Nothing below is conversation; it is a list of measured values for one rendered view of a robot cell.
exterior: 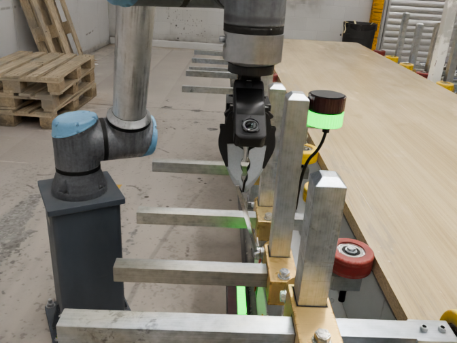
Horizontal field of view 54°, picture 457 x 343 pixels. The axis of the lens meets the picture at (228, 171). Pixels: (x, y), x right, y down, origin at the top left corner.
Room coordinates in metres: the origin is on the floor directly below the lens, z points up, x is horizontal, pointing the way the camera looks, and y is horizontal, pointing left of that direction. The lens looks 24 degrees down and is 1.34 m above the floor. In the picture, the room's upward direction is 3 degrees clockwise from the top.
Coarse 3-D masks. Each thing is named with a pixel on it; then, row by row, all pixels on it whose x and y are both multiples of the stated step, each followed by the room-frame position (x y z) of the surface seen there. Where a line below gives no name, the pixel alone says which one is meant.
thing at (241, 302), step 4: (240, 288) 0.81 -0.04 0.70; (244, 288) 0.81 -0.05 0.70; (240, 292) 0.80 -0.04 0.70; (244, 292) 0.80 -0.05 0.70; (240, 296) 0.78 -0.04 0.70; (244, 296) 0.78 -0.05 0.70; (240, 300) 0.77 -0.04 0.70; (244, 300) 0.77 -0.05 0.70; (240, 304) 0.76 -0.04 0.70; (244, 304) 0.76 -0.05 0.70; (240, 308) 0.74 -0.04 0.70; (244, 308) 0.75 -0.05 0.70; (240, 312) 0.73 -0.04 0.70; (244, 312) 0.73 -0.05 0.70
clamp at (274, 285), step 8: (264, 248) 0.73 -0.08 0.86; (264, 256) 0.72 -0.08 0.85; (272, 264) 0.67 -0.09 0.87; (280, 264) 0.67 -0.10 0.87; (288, 264) 0.67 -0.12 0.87; (272, 272) 0.64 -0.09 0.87; (272, 280) 0.62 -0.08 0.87; (280, 280) 0.62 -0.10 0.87; (272, 288) 0.62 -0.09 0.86; (280, 288) 0.62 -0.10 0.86; (272, 296) 0.62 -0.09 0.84; (272, 304) 0.62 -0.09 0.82; (280, 304) 0.62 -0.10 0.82
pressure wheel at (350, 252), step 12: (348, 240) 0.70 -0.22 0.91; (336, 252) 0.66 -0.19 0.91; (348, 252) 0.66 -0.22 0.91; (360, 252) 0.67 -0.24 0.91; (372, 252) 0.67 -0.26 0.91; (336, 264) 0.65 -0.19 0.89; (348, 264) 0.63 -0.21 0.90; (360, 264) 0.63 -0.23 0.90; (372, 264) 0.65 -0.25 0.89; (348, 276) 0.63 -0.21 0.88; (360, 276) 0.63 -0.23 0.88
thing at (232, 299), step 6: (228, 288) 0.81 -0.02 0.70; (234, 288) 0.81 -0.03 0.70; (228, 294) 0.79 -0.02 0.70; (234, 294) 0.79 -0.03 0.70; (228, 300) 0.77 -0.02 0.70; (234, 300) 0.77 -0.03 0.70; (228, 306) 0.75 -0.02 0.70; (234, 306) 0.75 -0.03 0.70; (228, 312) 0.73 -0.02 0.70; (234, 312) 0.73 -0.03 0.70
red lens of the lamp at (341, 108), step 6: (312, 96) 0.69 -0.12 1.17; (312, 102) 0.69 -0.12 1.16; (318, 102) 0.69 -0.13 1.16; (324, 102) 0.68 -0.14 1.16; (330, 102) 0.68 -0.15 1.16; (336, 102) 0.68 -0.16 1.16; (342, 102) 0.69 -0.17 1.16; (312, 108) 0.69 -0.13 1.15; (318, 108) 0.68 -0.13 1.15; (324, 108) 0.68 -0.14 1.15; (330, 108) 0.68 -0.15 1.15; (336, 108) 0.68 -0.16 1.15; (342, 108) 0.69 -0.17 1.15
